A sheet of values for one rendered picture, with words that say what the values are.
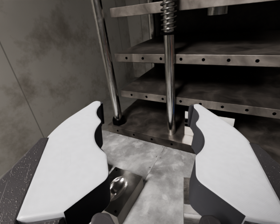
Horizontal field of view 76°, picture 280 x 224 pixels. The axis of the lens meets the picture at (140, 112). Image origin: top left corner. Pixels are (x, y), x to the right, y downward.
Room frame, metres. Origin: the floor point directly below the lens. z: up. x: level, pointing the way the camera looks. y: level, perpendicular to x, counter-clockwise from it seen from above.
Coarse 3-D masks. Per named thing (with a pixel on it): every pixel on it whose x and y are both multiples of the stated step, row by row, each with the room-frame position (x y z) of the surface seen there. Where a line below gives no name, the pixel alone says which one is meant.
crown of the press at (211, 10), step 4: (208, 8) 1.15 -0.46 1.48; (212, 8) 1.12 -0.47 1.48; (216, 8) 1.11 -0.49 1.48; (220, 8) 1.10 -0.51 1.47; (224, 8) 1.10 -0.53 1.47; (228, 8) 1.12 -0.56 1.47; (208, 12) 1.15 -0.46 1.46; (212, 12) 1.12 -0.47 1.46; (216, 12) 1.11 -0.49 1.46; (220, 12) 1.10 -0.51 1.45; (224, 12) 1.10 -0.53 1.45; (228, 12) 1.13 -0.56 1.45
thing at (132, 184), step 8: (120, 168) 0.62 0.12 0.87; (112, 176) 0.58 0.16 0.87; (120, 176) 0.57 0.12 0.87; (128, 176) 0.57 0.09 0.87; (136, 176) 0.56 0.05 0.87; (112, 184) 0.54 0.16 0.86; (120, 184) 0.54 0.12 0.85; (128, 184) 0.52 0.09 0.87; (136, 184) 0.52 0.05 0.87; (112, 192) 0.51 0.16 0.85; (120, 192) 0.50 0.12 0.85; (128, 192) 0.48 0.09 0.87; (136, 192) 0.50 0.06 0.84; (112, 200) 0.47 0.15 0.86; (120, 200) 0.45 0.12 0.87; (128, 200) 0.45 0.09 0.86; (112, 208) 0.42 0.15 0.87; (120, 208) 0.42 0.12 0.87; (128, 208) 0.44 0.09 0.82; (112, 216) 0.40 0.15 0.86; (120, 216) 0.40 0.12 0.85
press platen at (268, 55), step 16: (224, 32) 1.49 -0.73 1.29; (240, 32) 1.40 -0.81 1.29; (256, 32) 1.32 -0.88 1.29; (272, 32) 1.25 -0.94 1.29; (128, 48) 1.30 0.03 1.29; (144, 48) 1.23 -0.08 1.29; (160, 48) 1.17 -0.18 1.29; (176, 48) 1.11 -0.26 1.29; (192, 48) 1.06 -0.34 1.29; (208, 48) 1.01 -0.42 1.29; (224, 48) 0.96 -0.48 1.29; (240, 48) 0.92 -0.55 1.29; (256, 48) 0.88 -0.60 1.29; (272, 48) 0.85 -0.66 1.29; (208, 64) 0.88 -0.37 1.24; (224, 64) 0.84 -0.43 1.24; (240, 64) 0.80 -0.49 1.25; (256, 64) 0.77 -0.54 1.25; (272, 64) 0.74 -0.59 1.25
